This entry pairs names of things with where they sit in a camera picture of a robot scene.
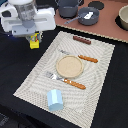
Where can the black stove burner disc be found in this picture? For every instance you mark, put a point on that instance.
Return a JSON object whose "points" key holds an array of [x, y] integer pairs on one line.
{"points": [[96, 4]]}

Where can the knife with orange handle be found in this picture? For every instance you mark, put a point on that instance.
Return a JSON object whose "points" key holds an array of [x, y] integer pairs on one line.
{"points": [[80, 56]]}

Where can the beige bowl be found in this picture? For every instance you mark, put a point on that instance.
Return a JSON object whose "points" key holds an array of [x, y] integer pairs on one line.
{"points": [[123, 14]]}

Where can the round wooden plate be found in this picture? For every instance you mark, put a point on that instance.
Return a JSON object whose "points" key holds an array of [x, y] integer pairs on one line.
{"points": [[69, 66]]}

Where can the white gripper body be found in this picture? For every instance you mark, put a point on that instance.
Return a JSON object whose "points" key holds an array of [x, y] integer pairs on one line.
{"points": [[26, 20]]}

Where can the brown toy sausage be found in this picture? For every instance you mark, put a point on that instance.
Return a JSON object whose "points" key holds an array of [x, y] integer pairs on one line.
{"points": [[82, 40]]}

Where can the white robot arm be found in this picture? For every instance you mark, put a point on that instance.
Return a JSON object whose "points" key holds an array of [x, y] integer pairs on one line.
{"points": [[22, 3]]}

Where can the grey toy saucepan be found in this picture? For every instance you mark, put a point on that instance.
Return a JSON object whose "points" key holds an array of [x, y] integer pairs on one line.
{"points": [[82, 12]]}

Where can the fork with orange handle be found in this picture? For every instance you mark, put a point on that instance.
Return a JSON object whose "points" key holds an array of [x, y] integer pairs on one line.
{"points": [[70, 82]]}

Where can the woven beige placemat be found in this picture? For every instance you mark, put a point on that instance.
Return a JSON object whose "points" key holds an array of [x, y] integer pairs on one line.
{"points": [[79, 105]]}

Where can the white toy fish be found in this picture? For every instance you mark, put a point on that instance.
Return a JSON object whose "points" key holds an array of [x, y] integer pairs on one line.
{"points": [[88, 16]]}

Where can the grey toy pot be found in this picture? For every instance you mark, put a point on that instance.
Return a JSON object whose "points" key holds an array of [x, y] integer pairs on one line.
{"points": [[68, 8]]}

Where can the yellow butter box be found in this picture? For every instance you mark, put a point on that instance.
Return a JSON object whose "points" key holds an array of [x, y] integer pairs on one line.
{"points": [[34, 42]]}

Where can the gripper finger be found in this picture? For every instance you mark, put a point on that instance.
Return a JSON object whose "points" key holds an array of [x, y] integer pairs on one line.
{"points": [[40, 36], [29, 39]]}

